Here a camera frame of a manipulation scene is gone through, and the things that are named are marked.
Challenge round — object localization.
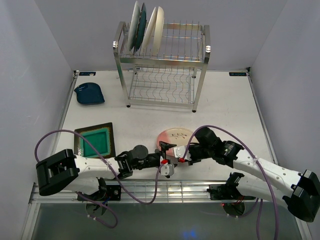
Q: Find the cream and pink branch plate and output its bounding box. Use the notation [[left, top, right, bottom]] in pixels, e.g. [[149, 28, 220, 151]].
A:
[[156, 128, 193, 151]]

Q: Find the white green red rimmed plate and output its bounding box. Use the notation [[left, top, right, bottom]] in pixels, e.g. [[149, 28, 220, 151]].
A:
[[141, 7, 158, 51]]

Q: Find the dark teal blossom plate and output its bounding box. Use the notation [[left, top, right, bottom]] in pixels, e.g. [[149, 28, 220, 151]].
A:
[[133, 3, 147, 54]]

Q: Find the red and teal plate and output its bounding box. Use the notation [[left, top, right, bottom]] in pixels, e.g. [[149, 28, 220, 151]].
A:
[[127, 0, 140, 52]]

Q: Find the cream bear plate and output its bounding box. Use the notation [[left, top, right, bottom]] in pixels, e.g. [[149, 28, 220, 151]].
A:
[[151, 6, 165, 56]]

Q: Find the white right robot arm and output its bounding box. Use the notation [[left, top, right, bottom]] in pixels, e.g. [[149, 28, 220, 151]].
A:
[[182, 125, 320, 223]]

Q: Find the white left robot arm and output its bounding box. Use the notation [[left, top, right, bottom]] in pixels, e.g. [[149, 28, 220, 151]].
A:
[[36, 141, 175, 200]]

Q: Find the stainless steel dish rack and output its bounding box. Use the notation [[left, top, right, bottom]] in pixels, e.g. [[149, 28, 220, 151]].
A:
[[112, 21, 212, 113]]

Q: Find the dark blue irregular dish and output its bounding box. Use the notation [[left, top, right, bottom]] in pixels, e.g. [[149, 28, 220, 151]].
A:
[[73, 82, 105, 106]]

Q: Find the square black teal plate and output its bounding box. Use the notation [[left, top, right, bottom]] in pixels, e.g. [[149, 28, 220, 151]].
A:
[[73, 122, 116, 159]]

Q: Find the left blue table label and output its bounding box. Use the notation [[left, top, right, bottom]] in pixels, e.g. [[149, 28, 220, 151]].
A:
[[79, 71, 96, 76]]

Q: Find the aluminium front rail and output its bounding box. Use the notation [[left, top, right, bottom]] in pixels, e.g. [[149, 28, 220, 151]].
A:
[[29, 180, 287, 207]]

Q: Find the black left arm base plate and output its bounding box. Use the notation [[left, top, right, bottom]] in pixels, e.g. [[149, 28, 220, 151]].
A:
[[82, 185, 122, 202]]

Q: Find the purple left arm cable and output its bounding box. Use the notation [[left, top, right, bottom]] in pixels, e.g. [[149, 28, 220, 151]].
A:
[[33, 129, 171, 230]]

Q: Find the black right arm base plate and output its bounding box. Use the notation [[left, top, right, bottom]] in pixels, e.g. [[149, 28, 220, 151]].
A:
[[206, 183, 256, 201]]

